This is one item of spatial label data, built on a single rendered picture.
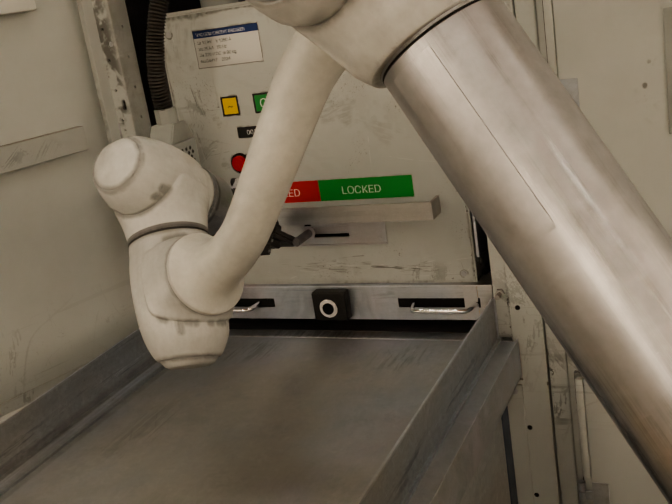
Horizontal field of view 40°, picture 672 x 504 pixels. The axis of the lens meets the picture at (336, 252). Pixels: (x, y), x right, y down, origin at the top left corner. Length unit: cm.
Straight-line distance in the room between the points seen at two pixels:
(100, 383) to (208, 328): 41
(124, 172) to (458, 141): 58
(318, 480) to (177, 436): 26
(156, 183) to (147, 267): 10
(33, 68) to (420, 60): 101
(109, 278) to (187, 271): 59
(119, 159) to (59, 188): 46
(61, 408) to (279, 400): 31
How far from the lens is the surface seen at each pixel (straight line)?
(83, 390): 143
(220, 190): 123
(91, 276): 161
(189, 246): 107
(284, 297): 156
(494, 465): 138
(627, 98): 127
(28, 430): 135
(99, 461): 129
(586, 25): 126
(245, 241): 100
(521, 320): 140
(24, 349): 156
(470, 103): 61
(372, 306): 150
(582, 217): 60
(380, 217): 141
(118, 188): 111
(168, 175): 112
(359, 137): 144
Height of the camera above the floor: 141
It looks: 16 degrees down
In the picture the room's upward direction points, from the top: 9 degrees counter-clockwise
